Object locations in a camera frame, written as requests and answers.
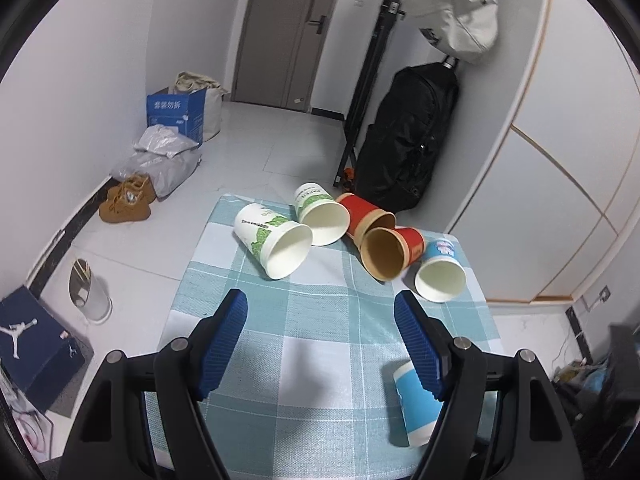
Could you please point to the checked blue tablecloth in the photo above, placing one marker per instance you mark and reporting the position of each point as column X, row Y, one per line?
column 320, row 320

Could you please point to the grey door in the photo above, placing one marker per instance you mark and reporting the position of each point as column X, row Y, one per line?
column 287, row 30

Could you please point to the white canvas bag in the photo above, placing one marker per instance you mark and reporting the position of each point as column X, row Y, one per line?
column 457, row 7

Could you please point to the black tripod stand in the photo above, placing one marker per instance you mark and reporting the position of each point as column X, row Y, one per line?
column 365, row 85

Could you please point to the wall power socket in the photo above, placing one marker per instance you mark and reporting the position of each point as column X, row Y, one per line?
column 604, row 294

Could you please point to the black furniture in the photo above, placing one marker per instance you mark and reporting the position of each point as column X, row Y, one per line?
column 612, row 390

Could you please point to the blue cardboard box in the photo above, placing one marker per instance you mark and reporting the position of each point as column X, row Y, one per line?
column 175, row 112

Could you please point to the dark blue shoe box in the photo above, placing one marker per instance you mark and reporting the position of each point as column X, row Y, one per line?
column 32, row 345

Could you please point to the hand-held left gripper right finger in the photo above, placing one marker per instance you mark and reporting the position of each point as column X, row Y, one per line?
column 417, row 340

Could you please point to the red paper cup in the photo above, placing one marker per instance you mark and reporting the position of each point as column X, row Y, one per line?
column 390, row 252
column 364, row 215

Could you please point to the black backpack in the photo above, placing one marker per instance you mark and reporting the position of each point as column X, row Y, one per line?
column 405, row 135

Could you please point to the beige tote bag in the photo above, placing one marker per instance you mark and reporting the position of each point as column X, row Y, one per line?
column 212, row 105

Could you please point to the white blue print paper cup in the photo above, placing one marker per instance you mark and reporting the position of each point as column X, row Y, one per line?
column 441, row 270

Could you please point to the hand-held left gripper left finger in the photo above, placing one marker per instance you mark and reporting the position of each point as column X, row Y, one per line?
column 223, row 340

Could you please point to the white wardrobe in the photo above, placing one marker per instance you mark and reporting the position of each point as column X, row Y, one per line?
column 560, row 160

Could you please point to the grey plastic parcel bag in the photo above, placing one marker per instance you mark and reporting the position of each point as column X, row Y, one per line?
column 157, row 167
column 162, row 141

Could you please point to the white green paper cup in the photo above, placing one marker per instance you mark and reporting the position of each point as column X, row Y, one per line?
column 322, row 216
column 272, row 242

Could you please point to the brown suede shoe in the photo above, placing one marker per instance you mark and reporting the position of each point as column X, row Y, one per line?
column 136, row 186
column 124, row 207

